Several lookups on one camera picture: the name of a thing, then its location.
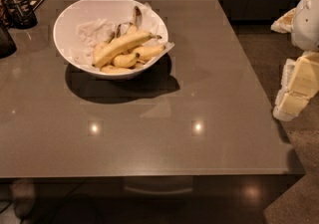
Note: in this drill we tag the white paper liner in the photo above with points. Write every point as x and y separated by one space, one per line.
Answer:
106 30

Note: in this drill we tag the bottom yellow banana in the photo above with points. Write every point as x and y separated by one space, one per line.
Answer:
110 69

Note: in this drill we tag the right yellow banana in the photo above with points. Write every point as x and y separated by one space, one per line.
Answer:
148 52

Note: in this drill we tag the long top yellow banana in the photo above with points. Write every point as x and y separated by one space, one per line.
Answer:
104 53

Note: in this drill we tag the small front yellow banana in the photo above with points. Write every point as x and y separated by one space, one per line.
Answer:
125 60

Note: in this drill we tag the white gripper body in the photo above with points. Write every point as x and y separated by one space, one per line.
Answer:
307 22

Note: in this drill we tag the black round object left edge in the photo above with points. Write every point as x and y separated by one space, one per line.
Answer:
7 45

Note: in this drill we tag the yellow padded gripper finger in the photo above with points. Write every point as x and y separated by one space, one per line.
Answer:
284 23
299 84

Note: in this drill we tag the white ceramic bowl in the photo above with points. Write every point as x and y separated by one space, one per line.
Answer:
84 11

